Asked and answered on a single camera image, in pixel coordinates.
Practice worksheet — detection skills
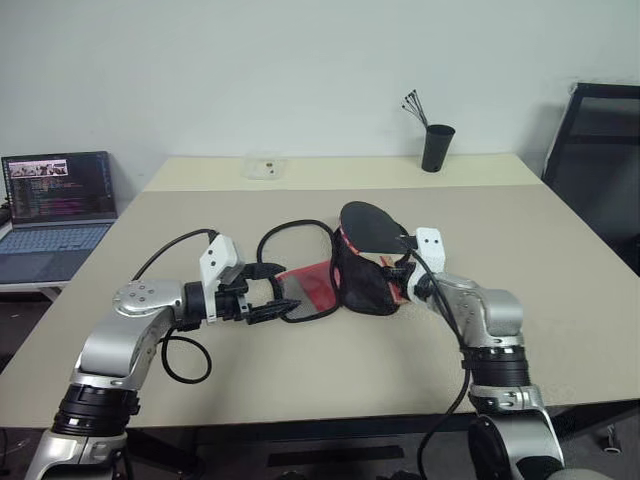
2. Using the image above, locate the black cable tie bundle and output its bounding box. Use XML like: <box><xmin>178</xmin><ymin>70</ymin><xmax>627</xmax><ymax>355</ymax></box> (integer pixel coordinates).
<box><xmin>401</xmin><ymin>89</ymin><xmax>429</xmax><ymax>129</ymax></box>

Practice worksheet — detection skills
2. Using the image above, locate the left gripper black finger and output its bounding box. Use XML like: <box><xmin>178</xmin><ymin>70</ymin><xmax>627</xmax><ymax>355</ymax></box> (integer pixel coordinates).
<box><xmin>246</xmin><ymin>259</ymin><xmax>287</xmax><ymax>281</ymax></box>
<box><xmin>246</xmin><ymin>297</ymin><xmax>302</xmax><ymax>327</ymax></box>

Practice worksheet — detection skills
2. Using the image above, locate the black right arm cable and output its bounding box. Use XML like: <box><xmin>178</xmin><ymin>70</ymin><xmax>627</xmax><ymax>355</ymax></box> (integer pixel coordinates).
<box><xmin>409</xmin><ymin>247</ymin><xmax>476</xmax><ymax>480</ymax></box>

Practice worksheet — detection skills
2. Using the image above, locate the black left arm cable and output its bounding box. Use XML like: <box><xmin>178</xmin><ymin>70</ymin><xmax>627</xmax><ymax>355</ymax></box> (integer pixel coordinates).
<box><xmin>130</xmin><ymin>228</ymin><xmax>219</xmax><ymax>385</ymax></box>

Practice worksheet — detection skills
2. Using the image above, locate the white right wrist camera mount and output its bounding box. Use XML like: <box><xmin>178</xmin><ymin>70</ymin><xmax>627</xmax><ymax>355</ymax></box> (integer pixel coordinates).
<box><xmin>407</xmin><ymin>227</ymin><xmax>447</xmax><ymax>304</ymax></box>

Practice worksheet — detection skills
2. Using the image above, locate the black office chair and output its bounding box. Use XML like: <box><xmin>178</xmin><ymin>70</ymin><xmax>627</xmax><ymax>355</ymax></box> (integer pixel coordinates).
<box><xmin>542</xmin><ymin>82</ymin><xmax>640</xmax><ymax>277</ymax></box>

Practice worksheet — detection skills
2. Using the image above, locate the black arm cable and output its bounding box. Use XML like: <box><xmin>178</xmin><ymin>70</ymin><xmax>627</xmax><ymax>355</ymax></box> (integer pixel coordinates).
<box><xmin>130</xmin><ymin>228</ymin><xmax>219</xmax><ymax>385</ymax></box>
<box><xmin>409</xmin><ymin>247</ymin><xmax>476</xmax><ymax>480</ymax></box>

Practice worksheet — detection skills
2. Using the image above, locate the black red paddle case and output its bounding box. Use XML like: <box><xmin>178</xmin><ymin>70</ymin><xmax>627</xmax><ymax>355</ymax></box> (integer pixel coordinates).
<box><xmin>256</xmin><ymin>218</ymin><xmax>407</xmax><ymax>324</ymax></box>

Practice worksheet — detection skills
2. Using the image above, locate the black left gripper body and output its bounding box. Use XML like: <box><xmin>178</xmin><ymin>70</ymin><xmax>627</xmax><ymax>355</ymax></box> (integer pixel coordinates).
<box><xmin>216</xmin><ymin>262</ymin><xmax>260</xmax><ymax>325</ymax></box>

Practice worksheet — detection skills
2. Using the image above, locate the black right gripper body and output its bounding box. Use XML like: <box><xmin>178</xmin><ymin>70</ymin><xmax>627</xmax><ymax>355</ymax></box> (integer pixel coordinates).
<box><xmin>386</xmin><ymin>248</ymin><xmax>418</xmax><ymax>292</ymax></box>

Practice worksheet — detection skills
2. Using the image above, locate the grey caster wheel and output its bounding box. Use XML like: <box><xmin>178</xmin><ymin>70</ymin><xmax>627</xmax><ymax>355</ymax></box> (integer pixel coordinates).
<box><xmin>598</xmin><ymin>423</ymin><xmax>620</xmax><ymax>454</ymax></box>

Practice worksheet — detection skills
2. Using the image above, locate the white side table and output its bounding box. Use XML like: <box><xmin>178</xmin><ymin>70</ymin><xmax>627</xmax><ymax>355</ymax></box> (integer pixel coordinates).
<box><xmin>0</xmin><ymin>278</ymin><xmax>77</xmax><ymax>302</ymax></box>

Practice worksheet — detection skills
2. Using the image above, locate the black plastic cup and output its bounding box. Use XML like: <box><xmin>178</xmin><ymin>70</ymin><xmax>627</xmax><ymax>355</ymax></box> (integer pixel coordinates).
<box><xmin>421</xmin><ymin>124</ymin><xmax>457</xmax><ymax>174</ymax></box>

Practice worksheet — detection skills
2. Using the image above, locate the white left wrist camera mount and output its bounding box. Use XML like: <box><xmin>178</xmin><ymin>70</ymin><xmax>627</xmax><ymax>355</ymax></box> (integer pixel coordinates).
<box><xmin>198</xmin><ymin>233</ymin><xmax>247</xmax><ymax>322</ymax></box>

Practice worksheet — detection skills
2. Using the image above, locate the grey open laptop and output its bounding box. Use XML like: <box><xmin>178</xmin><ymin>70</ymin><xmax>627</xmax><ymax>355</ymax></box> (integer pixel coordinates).
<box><xmin>0</xmin><ymin>151</ymin><xmax>120</xmax><ymax>285</ymax></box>

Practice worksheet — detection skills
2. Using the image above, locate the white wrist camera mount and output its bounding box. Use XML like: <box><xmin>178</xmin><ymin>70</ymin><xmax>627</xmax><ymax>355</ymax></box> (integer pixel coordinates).
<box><xmin>198</xmin><ymin>233</ymin><xmax>247</xmax><ymax>322</ymax></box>
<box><xmin>407</xmin><ymin>227</ymin><xmax>447</xmax><ymax>304</ymax></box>

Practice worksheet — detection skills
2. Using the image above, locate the clear plastic box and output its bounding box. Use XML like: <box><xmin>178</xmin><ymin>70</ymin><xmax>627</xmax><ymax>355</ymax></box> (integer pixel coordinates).
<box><xmin>243</xmin><ymin>158</ymin><xmax>287</xmax><ymax>180</ymax></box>

